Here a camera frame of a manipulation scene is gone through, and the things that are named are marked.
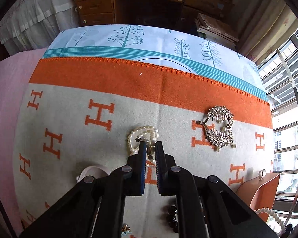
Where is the stack of books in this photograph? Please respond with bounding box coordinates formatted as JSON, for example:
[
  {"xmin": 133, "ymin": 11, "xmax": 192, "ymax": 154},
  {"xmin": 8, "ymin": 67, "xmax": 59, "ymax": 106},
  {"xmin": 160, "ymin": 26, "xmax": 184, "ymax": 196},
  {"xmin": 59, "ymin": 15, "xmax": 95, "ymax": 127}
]
[{"xmin": 195, "ymin": 13, "xmax": 239, "ymax": 49}]

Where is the white lace covered furniture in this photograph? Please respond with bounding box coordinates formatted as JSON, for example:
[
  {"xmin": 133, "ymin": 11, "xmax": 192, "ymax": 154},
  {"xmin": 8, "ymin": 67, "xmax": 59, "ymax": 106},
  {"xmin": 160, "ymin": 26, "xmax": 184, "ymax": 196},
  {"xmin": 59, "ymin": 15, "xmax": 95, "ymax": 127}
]
[{"xmin": 0, "ymin": 0, "xmax": 78, "ymax": 55}]

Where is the metal window grille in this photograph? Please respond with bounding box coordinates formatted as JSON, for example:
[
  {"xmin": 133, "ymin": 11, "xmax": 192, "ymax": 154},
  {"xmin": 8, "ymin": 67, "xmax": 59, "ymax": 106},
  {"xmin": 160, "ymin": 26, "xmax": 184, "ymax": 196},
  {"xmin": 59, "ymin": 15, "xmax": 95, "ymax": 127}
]
[{"xmin": 258, "ymin": 29, "xmax": 298, "ymax": 234}]

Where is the orange H pattern blanket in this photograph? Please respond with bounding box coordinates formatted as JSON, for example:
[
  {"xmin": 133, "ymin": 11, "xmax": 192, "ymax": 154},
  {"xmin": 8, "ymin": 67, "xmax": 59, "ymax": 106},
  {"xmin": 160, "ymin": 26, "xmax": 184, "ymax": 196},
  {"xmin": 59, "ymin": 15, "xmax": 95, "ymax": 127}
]
[{"xmin": 14, "ymin": 57, "xmax": 272, "ymax": 237}]

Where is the black bead bracelet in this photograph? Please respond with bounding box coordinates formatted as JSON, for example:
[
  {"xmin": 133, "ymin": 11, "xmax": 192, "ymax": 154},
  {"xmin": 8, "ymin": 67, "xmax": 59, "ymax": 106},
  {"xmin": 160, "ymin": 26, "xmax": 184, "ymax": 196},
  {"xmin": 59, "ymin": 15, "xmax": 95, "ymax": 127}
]
[{"xmin": 164, "ymin": 203, "xmax": 180, "ymax": 234}]

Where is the pink bedsheet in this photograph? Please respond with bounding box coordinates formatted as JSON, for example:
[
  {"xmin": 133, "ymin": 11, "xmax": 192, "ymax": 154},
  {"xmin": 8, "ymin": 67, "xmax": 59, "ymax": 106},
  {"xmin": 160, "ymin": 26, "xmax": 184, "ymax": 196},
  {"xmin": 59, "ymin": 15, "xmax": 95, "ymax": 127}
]
[{"xmin": 0, "ymin": 49, "xmax": 45, "ymax": 234}]

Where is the pink storage tray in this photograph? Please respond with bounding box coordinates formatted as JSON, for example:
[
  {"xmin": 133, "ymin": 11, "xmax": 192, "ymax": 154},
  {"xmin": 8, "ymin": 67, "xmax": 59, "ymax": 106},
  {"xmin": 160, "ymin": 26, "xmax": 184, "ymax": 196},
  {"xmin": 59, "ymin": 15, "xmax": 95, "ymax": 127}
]
[{"xmin": 236, "ymin": 169, "xmax": 280, "ymax": 211}]

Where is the pearl bow necklace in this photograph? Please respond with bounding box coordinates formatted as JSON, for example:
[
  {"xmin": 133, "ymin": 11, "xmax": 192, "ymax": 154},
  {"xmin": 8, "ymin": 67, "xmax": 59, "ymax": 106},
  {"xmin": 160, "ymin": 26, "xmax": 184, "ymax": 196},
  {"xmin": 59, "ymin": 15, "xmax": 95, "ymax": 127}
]
[{"xmin": 127, "ymin": 125, "xmax": 160, "ymax": 167}]

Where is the blue patterned bedsheet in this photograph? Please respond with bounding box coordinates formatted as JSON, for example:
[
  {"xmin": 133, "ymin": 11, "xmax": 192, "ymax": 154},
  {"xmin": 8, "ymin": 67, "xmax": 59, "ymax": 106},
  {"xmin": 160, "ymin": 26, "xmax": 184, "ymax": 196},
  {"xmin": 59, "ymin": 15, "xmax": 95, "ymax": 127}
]
[{"xmin": 43, "ymin": 24, "xmax": 268, "ymax": 101}]

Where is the pink smart watch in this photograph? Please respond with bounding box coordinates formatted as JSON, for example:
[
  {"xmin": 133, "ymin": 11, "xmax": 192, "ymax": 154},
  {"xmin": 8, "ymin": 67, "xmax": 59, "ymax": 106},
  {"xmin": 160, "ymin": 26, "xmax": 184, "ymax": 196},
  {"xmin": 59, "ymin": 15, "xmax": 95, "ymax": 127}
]
[{"xmin": 76, "ymin": 164, "xmax": 111, "ymax": 183}]

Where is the white pearl bracelet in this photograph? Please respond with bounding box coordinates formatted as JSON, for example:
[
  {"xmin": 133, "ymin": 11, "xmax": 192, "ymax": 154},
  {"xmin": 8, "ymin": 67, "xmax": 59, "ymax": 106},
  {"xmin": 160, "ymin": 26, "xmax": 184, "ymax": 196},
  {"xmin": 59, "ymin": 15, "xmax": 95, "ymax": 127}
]
[{"xmin": 253, "ymin": 207, "xmax": 287, "ymax": 232}]

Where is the wooden desk with drawers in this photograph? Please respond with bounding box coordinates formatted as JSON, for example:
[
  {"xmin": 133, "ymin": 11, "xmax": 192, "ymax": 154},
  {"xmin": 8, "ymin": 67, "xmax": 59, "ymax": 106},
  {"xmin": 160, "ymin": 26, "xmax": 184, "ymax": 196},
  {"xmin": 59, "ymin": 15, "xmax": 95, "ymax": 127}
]
[{"xmin": 73, "ymin": 0, "xmax": 229, "ymax": 27}]

